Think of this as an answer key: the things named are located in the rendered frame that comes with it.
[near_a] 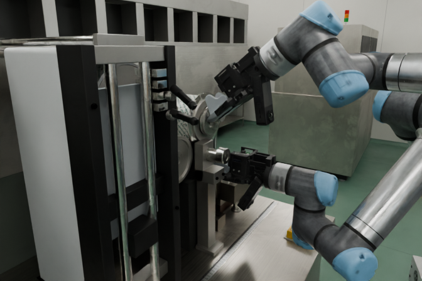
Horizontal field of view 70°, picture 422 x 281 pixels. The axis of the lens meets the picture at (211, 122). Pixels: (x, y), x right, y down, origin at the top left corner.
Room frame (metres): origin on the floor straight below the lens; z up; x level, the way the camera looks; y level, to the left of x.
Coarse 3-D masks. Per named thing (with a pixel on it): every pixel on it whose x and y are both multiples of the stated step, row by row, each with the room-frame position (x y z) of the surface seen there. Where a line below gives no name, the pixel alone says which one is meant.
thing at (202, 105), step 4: (204, 100) 0.76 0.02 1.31; (200, 104) 0.74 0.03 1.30; (204, 104) 0.76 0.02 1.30; (196, 108) 0.74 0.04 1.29; (200, 108) 0.74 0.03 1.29; (196, 112) 0.73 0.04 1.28; (200, 112) 0.74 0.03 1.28; (196, 116) 0.73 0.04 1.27; (196, 128) 0.73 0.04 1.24; (196, 132) 0.73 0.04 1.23; (200, 132) 0.74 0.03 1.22; (196, 136) 0.73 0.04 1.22; (200, 136) 0.74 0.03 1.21; (204, 136) 0.76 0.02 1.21; (208, 136) 0.77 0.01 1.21; (212, 136) 0.79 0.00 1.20
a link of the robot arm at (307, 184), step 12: (300, 168) 0.69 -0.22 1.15; (288, 180) 0.67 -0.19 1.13; (300, 180) 0.66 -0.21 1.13; (312, 180) 0.65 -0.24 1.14; (324, 180) 0.64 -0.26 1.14; (336, 180) 0.64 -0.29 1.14; (288, 192) 0.67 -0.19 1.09; (300, 192) 0.65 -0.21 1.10; (312, 192) 0.63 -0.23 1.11; (324, 192) 0.62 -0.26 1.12; (336, 192) 0.65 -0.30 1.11; (300, 204) 0.65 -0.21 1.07; (312, 204) 0.64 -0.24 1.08; (324, 204) 0.63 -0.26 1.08
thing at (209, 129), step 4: (204, 108) 0.76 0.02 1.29; (204, 112) 0.74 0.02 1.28; (208, 112) 0.75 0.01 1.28; (200, 116) 0.74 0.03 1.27; (204, 116) 0.73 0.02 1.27; (208, 116) 0.75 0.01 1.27; (200, 120) 0.74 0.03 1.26; (204, 120) 0.73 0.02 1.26; (200, 124) 0.74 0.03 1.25; (204, 124) 0.73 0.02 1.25; (208, 124) 0.75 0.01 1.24; (212, 124) 0.76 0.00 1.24; (216, 124) 0.78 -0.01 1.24; (200, 128) 0.74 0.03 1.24; (204, 128) 0.73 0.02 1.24; (208, 128) 0.75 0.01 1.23; (212, 128) 0.76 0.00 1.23; (216, 128) 0.78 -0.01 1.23; (204, 132) 0.74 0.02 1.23; (208, 132) 0.75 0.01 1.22; (212, 132) 0.76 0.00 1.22
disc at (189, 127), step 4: (204, 92) 0.77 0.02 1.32; (208, 92) 0.79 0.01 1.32; (200, 96) 0.75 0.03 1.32; (204, 96) 0.77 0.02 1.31; (196, 100) 0.74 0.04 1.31; (200, 100) 0.75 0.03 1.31; (192, 112) 0.72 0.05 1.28; (192, 116) 0.72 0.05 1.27; (188, 124) 0.71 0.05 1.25; (188, 128) 0.71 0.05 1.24; (192, 128) 0.72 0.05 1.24; (188, 132) 0.71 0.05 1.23; (192, 132) 0.72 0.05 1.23; (216, 132) 0.81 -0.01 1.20; (192, 136) 0.72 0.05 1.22; (192, 140) 0.72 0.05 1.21; (196, 140) 0.74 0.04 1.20
